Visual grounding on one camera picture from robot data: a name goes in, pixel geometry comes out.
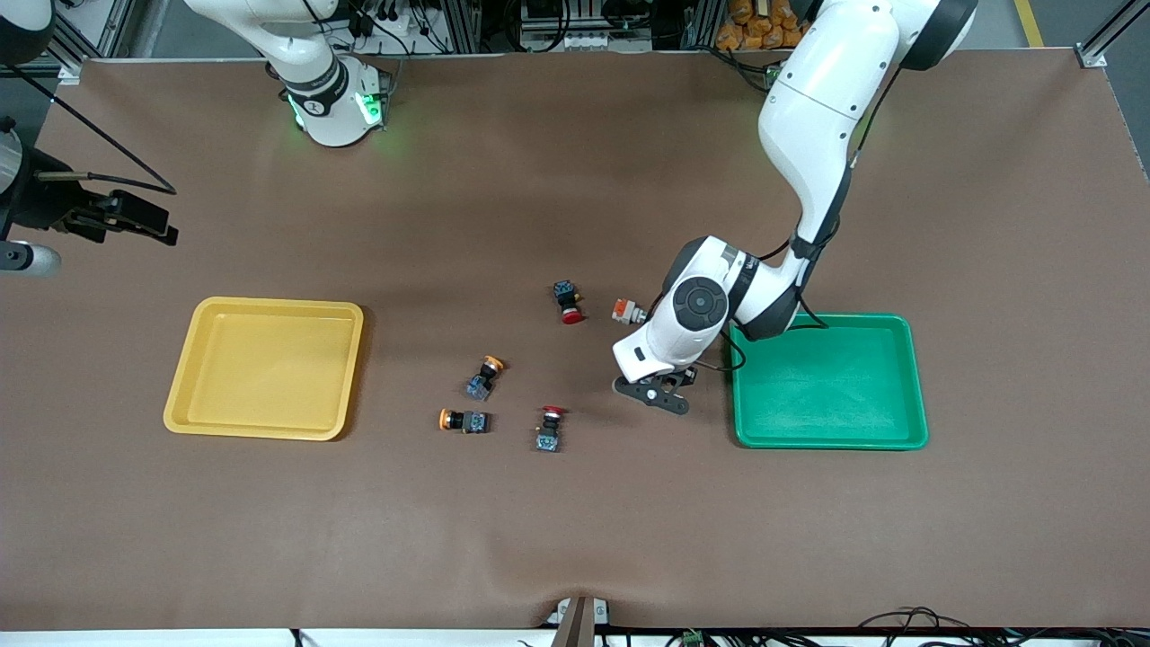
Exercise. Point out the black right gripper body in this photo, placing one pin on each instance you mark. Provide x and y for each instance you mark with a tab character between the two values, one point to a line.
42	199

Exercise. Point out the white orange-capped switch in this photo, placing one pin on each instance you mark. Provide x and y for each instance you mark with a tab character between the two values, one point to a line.
624	312

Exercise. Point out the yellow push button switch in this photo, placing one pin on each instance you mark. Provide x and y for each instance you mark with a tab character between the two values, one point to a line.
481	385
472	421

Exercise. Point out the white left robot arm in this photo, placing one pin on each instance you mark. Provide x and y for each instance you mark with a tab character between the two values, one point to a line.
827	90

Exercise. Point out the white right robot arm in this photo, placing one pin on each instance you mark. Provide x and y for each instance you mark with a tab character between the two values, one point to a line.
332	108

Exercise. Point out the aluminium profile beam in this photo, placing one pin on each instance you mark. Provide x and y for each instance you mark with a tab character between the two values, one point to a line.
1092	56
67	67

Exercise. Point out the green plastic tray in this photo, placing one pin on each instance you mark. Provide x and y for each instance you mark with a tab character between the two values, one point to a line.
835	395

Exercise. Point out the brown table mat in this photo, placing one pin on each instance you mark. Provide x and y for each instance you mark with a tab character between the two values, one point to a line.
575	539

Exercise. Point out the yellow plastic tray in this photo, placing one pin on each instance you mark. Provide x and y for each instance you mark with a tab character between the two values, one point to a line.
269	368

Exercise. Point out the metal table clamp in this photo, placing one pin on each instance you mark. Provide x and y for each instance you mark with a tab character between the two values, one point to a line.
575	624

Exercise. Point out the white power strip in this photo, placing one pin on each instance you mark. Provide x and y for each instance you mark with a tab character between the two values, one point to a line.
584	40

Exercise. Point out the orange objects pile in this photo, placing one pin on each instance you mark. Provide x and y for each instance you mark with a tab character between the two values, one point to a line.
746	31

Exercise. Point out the aluminium equipment rack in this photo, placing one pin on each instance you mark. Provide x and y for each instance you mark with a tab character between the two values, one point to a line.
539	18

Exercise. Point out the red push button switch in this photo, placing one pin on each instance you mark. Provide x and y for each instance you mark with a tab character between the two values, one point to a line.
548	440
569	310

